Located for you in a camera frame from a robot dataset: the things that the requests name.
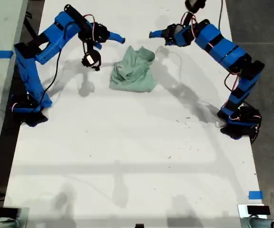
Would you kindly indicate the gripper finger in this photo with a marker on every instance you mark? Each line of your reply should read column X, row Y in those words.
column 157, row 34
column 97, row 45
column 116, row 36
column 168, row 43

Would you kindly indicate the pale green T-shirt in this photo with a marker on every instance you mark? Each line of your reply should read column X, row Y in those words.
column 132, row 78

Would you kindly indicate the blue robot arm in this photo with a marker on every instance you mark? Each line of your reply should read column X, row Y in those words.
column 222, row 50
column 27, row 71

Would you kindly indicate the blue tape patch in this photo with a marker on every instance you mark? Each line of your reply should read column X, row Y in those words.
column 255, row 195

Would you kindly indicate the small black box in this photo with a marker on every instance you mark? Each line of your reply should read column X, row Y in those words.
column 258, row 210
column 139, row 225
column 7, row 212

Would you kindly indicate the grey metal pipe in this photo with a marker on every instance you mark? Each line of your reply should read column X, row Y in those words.
column 1, row 224
column 258, row 223

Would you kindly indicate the black camera box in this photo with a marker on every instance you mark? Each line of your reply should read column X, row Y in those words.
column 91, row 59
column 195, row 4

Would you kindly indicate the black metal frame leg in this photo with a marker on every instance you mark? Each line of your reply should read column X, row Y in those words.
column 31, row 26

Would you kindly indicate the silver metal bracket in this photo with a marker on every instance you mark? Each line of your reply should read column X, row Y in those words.
column 241, row 211
column 24, row 217

